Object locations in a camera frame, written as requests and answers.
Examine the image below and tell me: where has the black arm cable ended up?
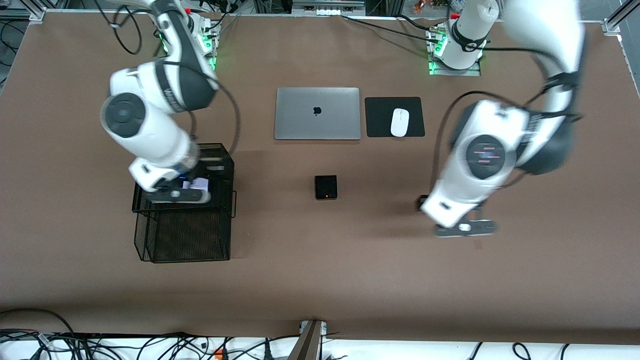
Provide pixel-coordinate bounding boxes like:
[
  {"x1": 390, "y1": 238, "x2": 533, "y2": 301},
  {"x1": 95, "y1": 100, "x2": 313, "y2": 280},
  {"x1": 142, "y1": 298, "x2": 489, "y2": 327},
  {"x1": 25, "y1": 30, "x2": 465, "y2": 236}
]
[
  {"x1": 95, "y1": 0, "x2": 242, "y2": 157},
  {"x1": 431, "y1": 45, "x2": 583, "y2": 193}
]

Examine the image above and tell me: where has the black cable on table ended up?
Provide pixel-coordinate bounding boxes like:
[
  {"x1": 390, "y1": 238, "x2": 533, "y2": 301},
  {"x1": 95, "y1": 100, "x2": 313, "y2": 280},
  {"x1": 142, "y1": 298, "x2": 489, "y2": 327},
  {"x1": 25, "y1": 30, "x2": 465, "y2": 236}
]
[{"x1": 341, "y1": 14, "x2": 441, "y2": 42}]

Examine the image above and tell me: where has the white power strip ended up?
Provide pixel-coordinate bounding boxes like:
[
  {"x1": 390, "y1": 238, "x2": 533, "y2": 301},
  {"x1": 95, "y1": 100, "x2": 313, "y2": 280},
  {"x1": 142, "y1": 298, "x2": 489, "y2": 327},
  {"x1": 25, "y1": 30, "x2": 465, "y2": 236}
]
[{"x1": 292, "y1": 0, "x2": 366, "y2": 16}]

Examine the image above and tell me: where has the silver closed laptop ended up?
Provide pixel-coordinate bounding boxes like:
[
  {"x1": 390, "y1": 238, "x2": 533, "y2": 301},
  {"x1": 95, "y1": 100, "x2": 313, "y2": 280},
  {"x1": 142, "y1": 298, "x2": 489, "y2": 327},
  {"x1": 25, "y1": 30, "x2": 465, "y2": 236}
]
[{"x1": 274, "y1": 87, "x2": 361, "y2": 141}]

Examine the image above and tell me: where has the black wire mesh basket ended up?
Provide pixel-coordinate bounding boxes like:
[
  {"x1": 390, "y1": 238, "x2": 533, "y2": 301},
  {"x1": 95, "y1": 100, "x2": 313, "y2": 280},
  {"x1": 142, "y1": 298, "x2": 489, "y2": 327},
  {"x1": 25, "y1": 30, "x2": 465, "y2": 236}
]
[{"x1": 131, "y1": 142, "x2": 237, "y2": 263}]

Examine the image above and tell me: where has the white computer mouse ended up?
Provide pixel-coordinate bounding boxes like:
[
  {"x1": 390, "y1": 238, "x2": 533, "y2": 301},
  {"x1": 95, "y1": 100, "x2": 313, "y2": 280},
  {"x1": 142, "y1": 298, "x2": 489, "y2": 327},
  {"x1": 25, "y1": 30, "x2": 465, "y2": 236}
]
[{"x1": 390, "y1": 108, "x2": 410, "y2": 138}]

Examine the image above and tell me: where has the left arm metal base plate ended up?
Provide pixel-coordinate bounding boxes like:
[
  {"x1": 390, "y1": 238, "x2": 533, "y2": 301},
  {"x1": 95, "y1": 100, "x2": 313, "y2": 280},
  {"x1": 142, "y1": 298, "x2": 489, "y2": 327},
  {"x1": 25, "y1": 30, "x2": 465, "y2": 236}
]
[{"x1": 428, "y1": 57, "x2": 482, "y2": 77}]

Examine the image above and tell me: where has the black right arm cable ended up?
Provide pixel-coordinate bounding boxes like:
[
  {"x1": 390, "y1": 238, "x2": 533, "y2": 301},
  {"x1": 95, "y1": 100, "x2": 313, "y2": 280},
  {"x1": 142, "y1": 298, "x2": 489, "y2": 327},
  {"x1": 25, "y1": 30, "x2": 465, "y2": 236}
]
[{"x1": 95, "y1": 0, "x2": 242, "y2": 157}]

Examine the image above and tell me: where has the black cable loop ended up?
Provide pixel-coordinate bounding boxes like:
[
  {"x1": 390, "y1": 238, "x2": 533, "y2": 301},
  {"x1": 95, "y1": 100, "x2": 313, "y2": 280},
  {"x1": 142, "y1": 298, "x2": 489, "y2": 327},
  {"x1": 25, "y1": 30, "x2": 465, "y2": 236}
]
[{"x1": 0, "y1": 308, "x2": 76, "y2": 337}]

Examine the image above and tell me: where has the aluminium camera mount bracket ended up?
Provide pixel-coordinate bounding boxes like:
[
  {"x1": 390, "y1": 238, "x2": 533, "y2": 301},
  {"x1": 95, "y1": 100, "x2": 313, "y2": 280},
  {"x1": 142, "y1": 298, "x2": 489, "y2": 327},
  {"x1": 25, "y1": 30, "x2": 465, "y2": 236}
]
[{"x1": 287, "y1": 320, "x2": 328, "y2": 360}]

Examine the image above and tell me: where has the black mouse pad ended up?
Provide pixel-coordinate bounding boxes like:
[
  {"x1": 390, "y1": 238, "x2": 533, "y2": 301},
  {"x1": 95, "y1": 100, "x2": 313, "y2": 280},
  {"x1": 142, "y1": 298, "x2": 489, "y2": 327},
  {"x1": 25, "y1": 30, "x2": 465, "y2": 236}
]
[{"x1": 364, "y1": 96, "x2": 426, "y2": 138}]

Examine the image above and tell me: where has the black phone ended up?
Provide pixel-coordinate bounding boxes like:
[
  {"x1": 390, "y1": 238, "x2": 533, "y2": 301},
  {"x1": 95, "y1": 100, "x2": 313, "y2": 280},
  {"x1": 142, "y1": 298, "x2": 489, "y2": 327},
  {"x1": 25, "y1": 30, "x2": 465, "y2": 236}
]
[{"x1": 314, "y1": 174, "x2": 339, "y2": 201}]

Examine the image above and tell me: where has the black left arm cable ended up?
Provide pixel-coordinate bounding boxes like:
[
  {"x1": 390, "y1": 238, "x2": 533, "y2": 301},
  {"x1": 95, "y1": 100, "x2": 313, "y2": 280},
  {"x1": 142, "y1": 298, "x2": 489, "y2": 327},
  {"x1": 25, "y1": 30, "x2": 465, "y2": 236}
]
[{"x1": 431, "y1": 45, "x2": 583, "y2": 193}]

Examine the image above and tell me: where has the lilac phone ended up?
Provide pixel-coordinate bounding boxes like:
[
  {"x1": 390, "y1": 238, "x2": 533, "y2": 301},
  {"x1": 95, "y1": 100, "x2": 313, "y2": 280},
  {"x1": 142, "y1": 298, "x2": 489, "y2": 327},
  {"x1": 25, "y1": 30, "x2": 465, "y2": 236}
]
[{"x1": 182, "y1": 177, "x2": 211, "y2": 194}]

